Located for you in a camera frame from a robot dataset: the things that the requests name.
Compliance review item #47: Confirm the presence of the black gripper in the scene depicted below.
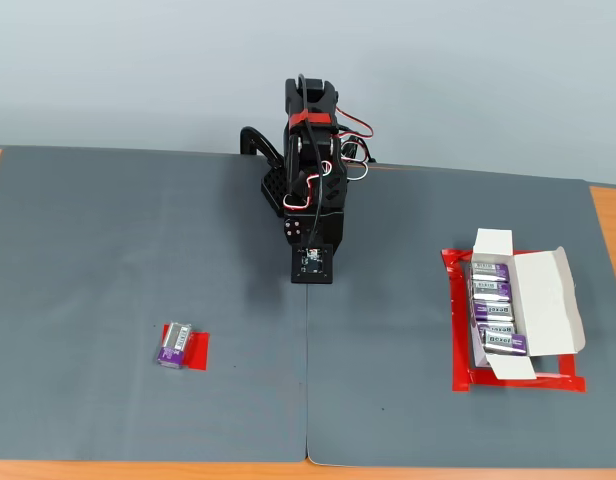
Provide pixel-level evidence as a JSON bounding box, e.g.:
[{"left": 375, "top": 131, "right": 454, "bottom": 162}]
[{"left": 282, "top": 211, "right": 346, "bottom": 247}]

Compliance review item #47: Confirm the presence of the purple silver Bexel battery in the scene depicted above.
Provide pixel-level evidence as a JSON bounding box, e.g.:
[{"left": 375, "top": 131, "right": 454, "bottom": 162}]
[
  {"left": 480, "top": 331, "right": 529, "bottom": 357},
  {"left": 471, "top": 279, "right": 513, "bottom": 301},
  {"left": 155, "top": 320, "right": 194, "bottom": 370},
  {"left": 470, "top": 261, "right": 511, "bottom": 282},
  {"left": 476, "top": 321, "right": 517, "bottom": 339},
  {"left": 469, "top": 298, "right": 517, "bottom": 323}
]

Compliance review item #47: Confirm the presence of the white cardboard box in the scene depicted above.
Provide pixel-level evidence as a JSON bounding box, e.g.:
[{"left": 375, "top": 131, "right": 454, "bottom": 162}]
[{"left": 470, "top": 228, "right": 587, "bottom": 381}]

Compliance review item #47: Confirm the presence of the red tape wrap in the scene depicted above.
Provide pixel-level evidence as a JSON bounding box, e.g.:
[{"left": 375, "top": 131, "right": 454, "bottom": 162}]
[{"left": 289, "top": 112, "right": 338, "bottom": 129}]

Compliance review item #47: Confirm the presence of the black table clamp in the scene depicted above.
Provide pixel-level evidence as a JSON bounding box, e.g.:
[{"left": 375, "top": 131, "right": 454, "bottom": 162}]
[{"left": 239, "top": 126, "right": 285, "bottom": 171}]

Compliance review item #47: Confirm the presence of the grey rubber mat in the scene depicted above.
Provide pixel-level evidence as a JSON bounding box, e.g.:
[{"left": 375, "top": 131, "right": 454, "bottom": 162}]
[
  {"left": 305, "top": 162, "right": 616, "bottom": 469},
  {"left": 0, "top": 145, "right": 309, "bottom": 464}
]

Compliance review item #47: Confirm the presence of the red tape patch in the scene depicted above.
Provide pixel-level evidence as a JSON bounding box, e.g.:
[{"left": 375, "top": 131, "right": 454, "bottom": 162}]
[{"left": 162, "top": 323, "right": 211, "bottom": 372}]

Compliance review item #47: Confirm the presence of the red white servo wire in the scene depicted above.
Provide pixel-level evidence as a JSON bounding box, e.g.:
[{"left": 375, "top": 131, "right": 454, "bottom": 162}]
[
  {"left": 336, "top": 105, "right": 375, "bottom": 142},
  {"left": 282, "top": 162, "right": 334, "bottom": 211},
  {"left": 340, "top": 139, "right": 370, "bottom": 181}
]

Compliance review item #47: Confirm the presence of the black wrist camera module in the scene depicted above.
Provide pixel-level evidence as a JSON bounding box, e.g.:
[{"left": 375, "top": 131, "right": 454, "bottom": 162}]
[{"left": 290, "top": 242, "right": 336, "bottom": 286}]

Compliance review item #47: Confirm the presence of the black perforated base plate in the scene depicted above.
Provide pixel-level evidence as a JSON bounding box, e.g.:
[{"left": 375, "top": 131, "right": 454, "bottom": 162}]
[{"left": 259, "top": 163, "right": 289, "bottom": 219}]

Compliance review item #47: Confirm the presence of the red tape frame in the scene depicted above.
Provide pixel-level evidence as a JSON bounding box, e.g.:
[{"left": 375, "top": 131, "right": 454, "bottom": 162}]
[{"left": 440, "top": 246, "right": 588, "bottom": 394}]

